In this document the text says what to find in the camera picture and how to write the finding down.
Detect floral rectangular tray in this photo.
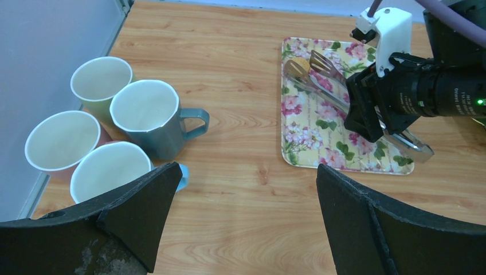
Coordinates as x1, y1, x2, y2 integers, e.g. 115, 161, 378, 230
281, 37, 414, 175

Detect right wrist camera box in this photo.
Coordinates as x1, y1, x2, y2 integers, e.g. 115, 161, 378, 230
351, 4, 413, 77

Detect grey handled mug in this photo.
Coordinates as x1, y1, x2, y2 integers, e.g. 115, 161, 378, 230
109, 80, 210, 160

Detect round biscuit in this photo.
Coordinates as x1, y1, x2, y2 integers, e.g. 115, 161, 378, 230
291, 57, 310, 72

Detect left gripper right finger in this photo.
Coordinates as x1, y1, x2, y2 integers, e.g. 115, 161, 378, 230
316, 164, 485, 274

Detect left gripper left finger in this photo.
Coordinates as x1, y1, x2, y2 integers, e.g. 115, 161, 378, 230
1, 162, 183, 274

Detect cream mug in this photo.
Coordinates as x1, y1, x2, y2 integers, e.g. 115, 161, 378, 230
24, 111, 112, 182
70, 56, 135, 127

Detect cream mug far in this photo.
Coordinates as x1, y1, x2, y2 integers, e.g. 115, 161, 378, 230
70, 56, 135, 127

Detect metal serving tongs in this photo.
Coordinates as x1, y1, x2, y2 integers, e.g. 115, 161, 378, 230
283, 50, 434, 163

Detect cream mug left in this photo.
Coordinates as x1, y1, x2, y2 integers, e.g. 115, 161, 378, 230
24, 111, 112, 182

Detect light blue handled mug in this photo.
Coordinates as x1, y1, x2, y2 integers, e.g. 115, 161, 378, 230
70, 141, 190, 205

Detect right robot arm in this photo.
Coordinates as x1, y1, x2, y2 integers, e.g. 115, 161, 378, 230
344, 1, 485, 142

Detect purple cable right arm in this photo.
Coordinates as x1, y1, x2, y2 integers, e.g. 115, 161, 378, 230
366, 0, 486, 48

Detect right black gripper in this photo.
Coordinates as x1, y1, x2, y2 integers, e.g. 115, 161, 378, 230
344, 57, 435, 143

